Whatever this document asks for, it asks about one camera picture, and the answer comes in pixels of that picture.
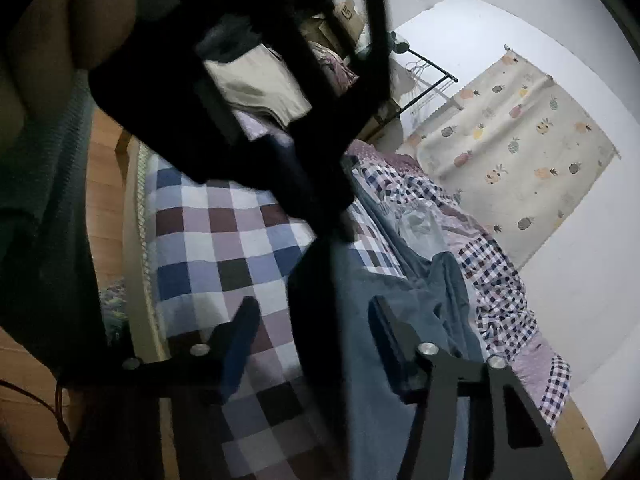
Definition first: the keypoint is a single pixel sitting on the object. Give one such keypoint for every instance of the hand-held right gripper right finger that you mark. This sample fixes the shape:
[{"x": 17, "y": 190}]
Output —
[{"x": 392, "y": 355}]

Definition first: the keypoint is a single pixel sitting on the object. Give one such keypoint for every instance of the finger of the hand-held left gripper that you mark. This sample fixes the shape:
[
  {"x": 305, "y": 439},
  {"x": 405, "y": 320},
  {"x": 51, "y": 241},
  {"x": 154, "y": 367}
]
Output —
[
  {"x": 377, "y": 35},
  {"x": 305, "y": 180}
]

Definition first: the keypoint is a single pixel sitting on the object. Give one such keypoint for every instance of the teal blue garment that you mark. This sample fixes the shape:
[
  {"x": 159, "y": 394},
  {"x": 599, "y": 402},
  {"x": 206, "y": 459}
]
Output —
[{"x": 380, "y": 310}]

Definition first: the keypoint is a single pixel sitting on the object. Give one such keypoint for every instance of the green plush toy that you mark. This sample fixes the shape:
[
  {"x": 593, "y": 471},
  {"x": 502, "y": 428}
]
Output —
[{"x": 397, "y": 42}]

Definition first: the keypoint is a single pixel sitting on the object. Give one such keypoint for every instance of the patterned floor mat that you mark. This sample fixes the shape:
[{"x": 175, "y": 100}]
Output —
[{"x": 115, "y": 310}]

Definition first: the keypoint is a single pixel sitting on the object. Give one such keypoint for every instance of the beige cloth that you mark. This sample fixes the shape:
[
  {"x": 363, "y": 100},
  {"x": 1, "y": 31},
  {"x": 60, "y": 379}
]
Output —
[{"x": 255, "y": 87}]

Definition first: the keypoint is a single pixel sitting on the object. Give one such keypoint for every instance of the light grey-green garment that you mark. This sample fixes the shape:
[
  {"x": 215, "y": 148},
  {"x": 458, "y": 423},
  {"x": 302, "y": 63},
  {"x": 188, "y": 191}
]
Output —
[{"x": 417, "y": 225}]

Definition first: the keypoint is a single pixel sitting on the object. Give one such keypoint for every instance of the black metal clothes rack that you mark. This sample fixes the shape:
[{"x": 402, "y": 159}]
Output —
[{"x": 430, "y": 67}]

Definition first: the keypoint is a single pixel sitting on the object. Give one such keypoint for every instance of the checked and dotted bed sheet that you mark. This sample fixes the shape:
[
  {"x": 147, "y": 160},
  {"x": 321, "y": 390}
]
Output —
[{"x": 210, "y": 240}]

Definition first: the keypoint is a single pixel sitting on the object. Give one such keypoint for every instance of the pineapple print curtain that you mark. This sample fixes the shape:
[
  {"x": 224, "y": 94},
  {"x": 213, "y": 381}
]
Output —
[{"x": 520, "y": 150}]

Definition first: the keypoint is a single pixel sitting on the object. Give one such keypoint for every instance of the pink cloth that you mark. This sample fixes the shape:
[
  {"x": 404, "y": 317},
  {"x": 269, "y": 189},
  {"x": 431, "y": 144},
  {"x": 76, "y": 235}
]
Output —
[{"x": 332, "y": 62}]

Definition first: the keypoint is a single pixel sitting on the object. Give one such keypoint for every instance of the cardboard box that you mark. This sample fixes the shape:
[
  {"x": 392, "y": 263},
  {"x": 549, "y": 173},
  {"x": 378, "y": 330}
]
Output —
[{"x": 350, "y": 10}]

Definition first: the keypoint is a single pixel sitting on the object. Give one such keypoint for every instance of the wooden bed frame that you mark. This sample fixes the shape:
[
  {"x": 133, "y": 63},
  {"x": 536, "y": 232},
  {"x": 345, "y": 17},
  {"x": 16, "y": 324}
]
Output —
[{"x": 142, "y": 270}]

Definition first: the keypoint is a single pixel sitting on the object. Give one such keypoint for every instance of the person's left hand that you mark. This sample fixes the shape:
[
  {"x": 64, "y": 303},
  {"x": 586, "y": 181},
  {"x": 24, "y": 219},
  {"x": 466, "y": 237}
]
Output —
[{"x": 100, "y": 15}]

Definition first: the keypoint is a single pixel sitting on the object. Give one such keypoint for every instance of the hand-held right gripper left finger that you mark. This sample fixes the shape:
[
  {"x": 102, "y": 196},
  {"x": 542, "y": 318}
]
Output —
[{"x": 240, "y": 355}]

